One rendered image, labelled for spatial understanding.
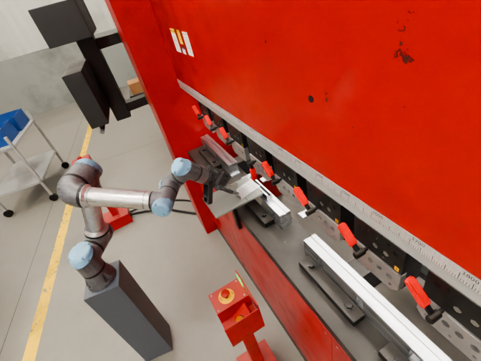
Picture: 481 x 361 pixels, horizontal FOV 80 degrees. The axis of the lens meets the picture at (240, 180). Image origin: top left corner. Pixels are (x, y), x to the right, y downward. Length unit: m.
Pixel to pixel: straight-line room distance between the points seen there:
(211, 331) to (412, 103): 1.94
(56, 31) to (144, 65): 0.50
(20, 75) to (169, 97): 6.96
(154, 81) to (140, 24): 0.32
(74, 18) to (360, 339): 2.08
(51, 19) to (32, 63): 6.59
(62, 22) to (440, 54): 1.91
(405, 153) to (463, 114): 0.12
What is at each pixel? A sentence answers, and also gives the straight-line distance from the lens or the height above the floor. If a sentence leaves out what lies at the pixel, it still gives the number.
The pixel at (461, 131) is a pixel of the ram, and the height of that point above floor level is 1.66.
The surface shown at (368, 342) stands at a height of 0.87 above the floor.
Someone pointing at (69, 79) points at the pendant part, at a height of 1.57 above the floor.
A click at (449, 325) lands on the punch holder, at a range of 0.80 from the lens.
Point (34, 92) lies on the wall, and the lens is 8.84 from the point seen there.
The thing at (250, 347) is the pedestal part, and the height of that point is 0.42.
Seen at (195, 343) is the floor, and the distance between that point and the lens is 2.21.
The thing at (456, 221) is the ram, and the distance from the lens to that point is 0.60.
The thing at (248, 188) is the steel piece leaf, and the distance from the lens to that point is 1.46.
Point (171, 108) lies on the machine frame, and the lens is 2.07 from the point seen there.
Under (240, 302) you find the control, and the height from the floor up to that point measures 0.76.
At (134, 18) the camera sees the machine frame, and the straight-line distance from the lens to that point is 1.96.
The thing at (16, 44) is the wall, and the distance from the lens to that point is 8.65.
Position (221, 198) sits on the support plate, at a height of 1.00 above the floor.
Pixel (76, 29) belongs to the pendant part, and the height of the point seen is 1.81.
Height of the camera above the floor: 1.91
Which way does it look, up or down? 37 degrees down
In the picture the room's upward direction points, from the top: 15 degrees counter-clockwise
